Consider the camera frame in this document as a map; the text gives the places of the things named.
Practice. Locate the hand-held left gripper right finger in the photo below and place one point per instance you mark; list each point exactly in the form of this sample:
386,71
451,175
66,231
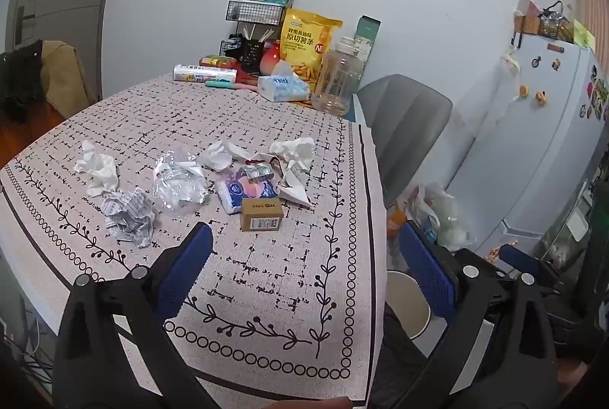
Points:
425,268

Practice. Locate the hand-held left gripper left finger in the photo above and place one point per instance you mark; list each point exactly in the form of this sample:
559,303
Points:
190,264

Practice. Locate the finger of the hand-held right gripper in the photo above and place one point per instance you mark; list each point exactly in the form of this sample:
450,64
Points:
518,255

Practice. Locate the white trash bin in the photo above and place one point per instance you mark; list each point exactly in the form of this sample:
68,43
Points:
409,299

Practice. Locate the clear plastic wrap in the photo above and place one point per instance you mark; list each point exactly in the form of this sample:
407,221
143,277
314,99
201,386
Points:
178,185

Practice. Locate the printed paper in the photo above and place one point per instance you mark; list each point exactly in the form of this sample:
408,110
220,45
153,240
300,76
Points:
128,214

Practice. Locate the purple tissue pack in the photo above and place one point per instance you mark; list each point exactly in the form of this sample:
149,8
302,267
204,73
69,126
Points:
236,194

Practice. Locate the small cardboard box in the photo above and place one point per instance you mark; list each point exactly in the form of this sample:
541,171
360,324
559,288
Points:
261,218

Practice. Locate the white paper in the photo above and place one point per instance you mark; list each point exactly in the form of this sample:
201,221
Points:
216,155

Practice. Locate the silver foil wrapper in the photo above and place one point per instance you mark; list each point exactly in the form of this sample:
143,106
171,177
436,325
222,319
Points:
257,172

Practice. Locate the red and white paper wrapper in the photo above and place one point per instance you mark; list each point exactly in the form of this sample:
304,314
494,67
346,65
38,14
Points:
295,195

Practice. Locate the white tissue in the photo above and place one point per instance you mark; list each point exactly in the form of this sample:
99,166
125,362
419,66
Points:
100,171
295,149

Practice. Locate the orange carton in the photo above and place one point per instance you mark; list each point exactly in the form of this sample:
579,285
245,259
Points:
395,224

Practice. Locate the white plastic bag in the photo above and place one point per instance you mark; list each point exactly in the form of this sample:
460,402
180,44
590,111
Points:
442,214

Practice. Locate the patterned pink tablecloth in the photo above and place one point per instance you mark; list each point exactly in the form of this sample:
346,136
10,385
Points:
266,285

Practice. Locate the white fridge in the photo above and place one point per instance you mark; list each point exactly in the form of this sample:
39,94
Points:
547,152

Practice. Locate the grey chair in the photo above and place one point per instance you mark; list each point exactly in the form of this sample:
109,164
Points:
404,118

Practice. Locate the yellow fridge magnet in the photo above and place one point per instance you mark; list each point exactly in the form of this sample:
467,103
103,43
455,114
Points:
541,97

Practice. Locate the burger fridge magnet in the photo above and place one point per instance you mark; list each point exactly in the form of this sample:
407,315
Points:
524,91

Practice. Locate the group of fridge magnets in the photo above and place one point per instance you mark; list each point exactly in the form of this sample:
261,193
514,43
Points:
598,97

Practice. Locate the green and pink pen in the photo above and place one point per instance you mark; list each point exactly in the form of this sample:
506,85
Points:
223,84

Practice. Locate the white roll of bags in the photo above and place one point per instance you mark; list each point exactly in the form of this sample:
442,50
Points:
200,73

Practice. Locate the red packet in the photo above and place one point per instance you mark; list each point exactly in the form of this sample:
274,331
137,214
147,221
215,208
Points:
247,76

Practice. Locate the blue tissue box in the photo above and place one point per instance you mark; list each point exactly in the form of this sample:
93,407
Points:
285,90

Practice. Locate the clear glass jar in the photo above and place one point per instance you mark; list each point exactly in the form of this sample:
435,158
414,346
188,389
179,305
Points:
338,76

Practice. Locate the peach shaped ornament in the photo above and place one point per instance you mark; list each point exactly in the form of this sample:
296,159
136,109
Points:
271,56

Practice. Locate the black pen holder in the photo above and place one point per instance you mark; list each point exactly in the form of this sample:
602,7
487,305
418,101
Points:
251,49

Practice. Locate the brown coat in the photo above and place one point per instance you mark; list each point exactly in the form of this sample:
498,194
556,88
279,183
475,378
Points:
64,76

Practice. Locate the wicker basket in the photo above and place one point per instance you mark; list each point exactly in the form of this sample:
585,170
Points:
528,26

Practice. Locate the glass terrarium box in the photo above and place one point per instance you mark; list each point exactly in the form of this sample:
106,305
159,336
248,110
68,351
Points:
557,26

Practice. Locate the tall green box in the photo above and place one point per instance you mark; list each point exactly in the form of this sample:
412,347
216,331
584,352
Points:
368,28

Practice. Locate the yellow snack bag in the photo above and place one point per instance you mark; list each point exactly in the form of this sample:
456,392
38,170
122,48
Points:
304,42

